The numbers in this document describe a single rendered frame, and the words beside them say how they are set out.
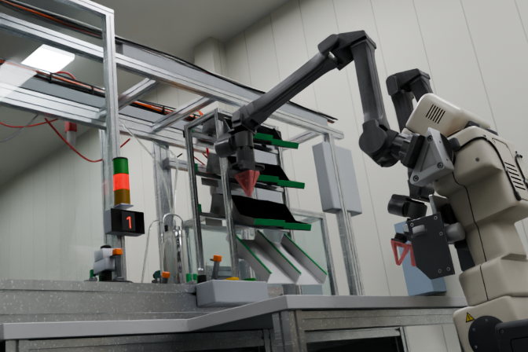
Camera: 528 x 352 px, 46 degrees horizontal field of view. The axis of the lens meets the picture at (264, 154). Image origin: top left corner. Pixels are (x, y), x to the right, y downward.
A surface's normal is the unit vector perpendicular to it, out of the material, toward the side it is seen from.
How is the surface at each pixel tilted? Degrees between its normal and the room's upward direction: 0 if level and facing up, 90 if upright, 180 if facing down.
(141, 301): 90
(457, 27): 90
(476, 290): 90
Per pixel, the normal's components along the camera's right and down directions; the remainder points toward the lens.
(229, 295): 0.73, -0.32
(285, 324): -0.69, -0.17
